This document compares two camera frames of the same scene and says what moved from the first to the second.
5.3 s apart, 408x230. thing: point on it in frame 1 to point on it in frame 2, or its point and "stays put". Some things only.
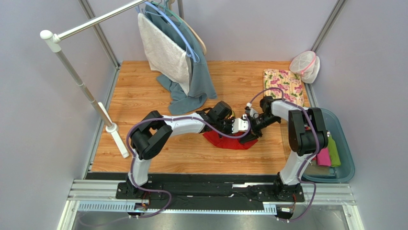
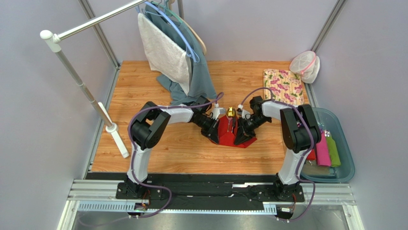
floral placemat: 292,86 stays put
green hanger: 168,11 stays put
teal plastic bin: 338,126 stays put
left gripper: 230,122 to 212,132
